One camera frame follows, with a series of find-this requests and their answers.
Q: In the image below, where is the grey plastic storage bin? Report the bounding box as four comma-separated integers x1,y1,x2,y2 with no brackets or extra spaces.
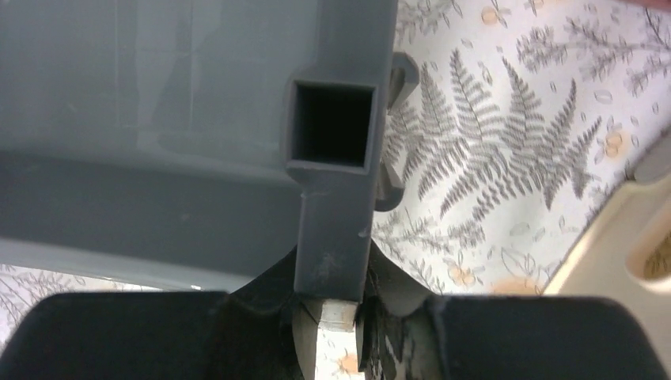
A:
1,1,418,302

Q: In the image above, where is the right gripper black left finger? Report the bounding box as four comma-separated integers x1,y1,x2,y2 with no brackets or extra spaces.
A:
1,253,303,379

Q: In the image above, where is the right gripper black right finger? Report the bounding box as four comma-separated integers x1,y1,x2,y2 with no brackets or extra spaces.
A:
356,246,669,379

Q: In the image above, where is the cream plastic laundry basket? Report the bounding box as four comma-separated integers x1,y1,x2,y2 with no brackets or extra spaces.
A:
542,141,671,363

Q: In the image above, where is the floral patterned table mat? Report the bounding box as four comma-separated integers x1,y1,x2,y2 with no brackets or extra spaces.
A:
0,0,671,380

